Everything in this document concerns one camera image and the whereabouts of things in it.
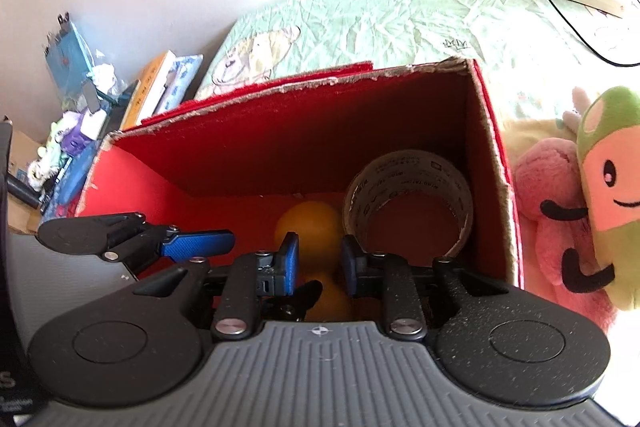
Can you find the green bean plush toy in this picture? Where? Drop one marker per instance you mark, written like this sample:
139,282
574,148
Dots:
610,142

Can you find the orange gourd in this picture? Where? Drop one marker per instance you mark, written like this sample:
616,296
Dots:
312,222

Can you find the yellow book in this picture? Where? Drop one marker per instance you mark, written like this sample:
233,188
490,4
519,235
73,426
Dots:
150,87

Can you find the green frog toy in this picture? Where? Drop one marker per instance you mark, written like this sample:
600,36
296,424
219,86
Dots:
55,128

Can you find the pink plush toy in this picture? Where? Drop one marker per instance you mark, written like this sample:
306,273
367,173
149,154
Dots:
550,177

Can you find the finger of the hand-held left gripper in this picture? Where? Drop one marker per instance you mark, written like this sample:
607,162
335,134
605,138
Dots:
307,297
200,244

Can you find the blue box with clips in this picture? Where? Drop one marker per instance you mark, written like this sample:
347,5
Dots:
67,52

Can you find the blue and white book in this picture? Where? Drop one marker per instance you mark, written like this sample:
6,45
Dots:
180,82

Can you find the red cardboard box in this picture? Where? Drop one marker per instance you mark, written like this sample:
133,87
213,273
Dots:
300,142

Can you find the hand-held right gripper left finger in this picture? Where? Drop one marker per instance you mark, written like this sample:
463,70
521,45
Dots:
288,264

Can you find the printed packing tape roll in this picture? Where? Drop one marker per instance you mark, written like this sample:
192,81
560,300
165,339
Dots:
400,164

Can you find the purple toy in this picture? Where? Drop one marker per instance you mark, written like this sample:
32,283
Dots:
75,141

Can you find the white tissue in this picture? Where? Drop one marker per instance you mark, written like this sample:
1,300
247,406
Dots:
103,77

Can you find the black phone holder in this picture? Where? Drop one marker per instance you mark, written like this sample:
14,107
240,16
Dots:
91,97

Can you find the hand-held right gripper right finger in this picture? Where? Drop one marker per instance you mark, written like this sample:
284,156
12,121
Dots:
350,267

